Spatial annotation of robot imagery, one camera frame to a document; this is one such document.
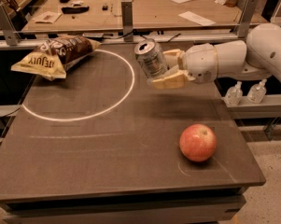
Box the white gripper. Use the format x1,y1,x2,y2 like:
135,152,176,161
148,43,218,90

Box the silver green 7up can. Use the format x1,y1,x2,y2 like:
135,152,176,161
134,38,168,78

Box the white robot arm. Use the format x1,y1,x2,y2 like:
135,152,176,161
148,23,281,90

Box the white paper sheet small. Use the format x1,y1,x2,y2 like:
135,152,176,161
179,11,215,26

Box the clear sanitizer bottle left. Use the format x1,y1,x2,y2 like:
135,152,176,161
224,81,243,106

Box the clear sanitizer bottle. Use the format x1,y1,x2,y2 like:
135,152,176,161
224,81,243,106
246,79,266,104

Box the red apple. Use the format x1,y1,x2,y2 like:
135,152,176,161
179,124,217,162

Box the clear sanitizer bottle right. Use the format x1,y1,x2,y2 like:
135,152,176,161
246,79,266,104

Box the black remote on bench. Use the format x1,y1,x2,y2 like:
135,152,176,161
62,6,90,14

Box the brown yellow chip bag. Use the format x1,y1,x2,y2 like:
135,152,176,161
11,35,101,80

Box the wooden workbench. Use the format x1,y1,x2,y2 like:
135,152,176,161
21,0,269,35

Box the small card on bench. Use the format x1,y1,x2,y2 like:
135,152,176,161
33,11,62,24

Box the black cable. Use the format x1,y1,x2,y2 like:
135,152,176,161
115,30,182,44

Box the middle metal bracket post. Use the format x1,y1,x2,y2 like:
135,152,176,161
121,1,133,42

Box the metal bracket post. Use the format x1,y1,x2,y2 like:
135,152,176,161
234,0,259,38
0,4,21,46
121,1,133,42

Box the right metal bracket post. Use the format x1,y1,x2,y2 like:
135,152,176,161
234,0,259,38

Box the left metal bracket post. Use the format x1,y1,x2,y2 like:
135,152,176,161
0,4,21,46

